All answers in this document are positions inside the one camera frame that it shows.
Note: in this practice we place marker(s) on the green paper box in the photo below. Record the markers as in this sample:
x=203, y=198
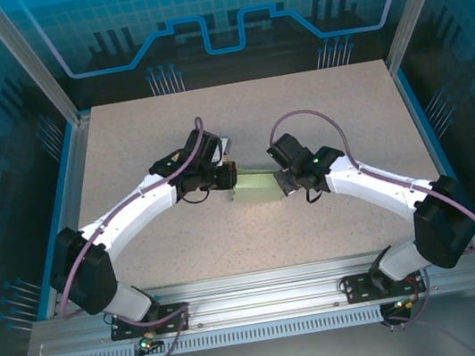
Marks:
x=255, y=189

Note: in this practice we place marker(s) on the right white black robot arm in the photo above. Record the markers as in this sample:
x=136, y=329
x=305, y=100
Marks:
x=379, y=185

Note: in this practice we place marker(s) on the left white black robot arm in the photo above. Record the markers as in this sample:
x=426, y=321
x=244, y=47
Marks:
x=134, y=208

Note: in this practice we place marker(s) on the blue table edge strip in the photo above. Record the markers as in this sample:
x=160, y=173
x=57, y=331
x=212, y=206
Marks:
x=63, y=192
x=416, y=113

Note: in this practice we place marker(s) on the wide aluminium frame rail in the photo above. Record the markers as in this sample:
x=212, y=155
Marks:
x=261, y=296

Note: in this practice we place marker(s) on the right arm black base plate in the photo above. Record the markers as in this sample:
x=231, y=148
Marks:
x=359, y=289

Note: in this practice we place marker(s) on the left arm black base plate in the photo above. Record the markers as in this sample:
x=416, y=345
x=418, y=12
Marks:
x=169, y=319

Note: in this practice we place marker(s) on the aluminium corner post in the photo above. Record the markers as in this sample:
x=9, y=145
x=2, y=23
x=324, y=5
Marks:
x=30, y=61
x=417, y=0

